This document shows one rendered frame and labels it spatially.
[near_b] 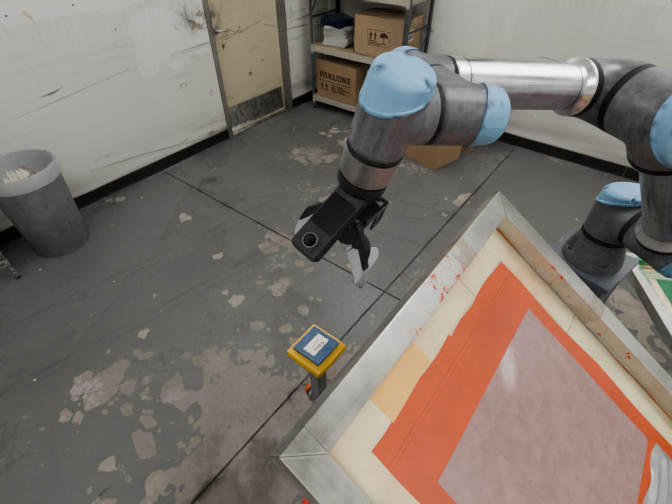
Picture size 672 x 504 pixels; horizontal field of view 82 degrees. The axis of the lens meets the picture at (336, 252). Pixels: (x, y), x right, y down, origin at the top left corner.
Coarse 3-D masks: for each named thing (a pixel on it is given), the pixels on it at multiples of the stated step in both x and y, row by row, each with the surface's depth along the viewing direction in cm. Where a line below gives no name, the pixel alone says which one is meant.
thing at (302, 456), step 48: (480, 240) 63; (528, 240) 69; (432, 288) 55; (576, 288) 69; (384, 336) 48; (624, 336) 69; (336, 384) 44; (288, 432) 42; (336, 432) 41; (336, 480) 39
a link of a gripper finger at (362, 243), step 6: (360, 234) 57; (360, 240) 57; (366, 240) 58; (354, 246) 59; (360, 246) 58; (366, 246) 58; (360, 252) 59; (366, 252) 58; (360, 258) 60; (366, 258) 59; (366, 264) 60
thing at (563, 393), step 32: (480, 288) 64; (512, 288) 67; (480, 320) 61; (512, 320) 64; (544, 320) 67; (480, 352) 58; (512, 352) 61; (544, 352) 64; (576, 352) 67; (512, 384) 58; (544, 384) 61; (576, 384) 64; (608, 384) 68; (544, 416) 58; (576, 416) 61; (608, 416) 64; (640, 416) 68; (576, 448) 59; (608, 448) 61; (640, 448) 64; (608, 480) 59; (640, 480) 61
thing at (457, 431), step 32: (448, 352) 56; (416, 384) 51; (448, 384) 54; (480, 384) 56; (416, 416) 49; (448, 416) 51; (480, 416) 54; (512, 416) 56; (384, 448) 46; (416, 448) 48; (448, 448) 50; (480, 448) 52; (512, 448) 54; (544, 448) 56; (416, 480) 46; (448, 480) 48; (480, 480) 50; (512, 480) 52; (544, 480) 54; (576, 480) 56
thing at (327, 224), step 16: (336, 192) 54; (320, 208) 53; (336, 208) 53; (352, 208) 53; (304, 224) 53; (320, 224) 53; (336, 224) 53; (304, 240) 52; (320, 240) 52; (336, 240) 54; (320, 256) 53
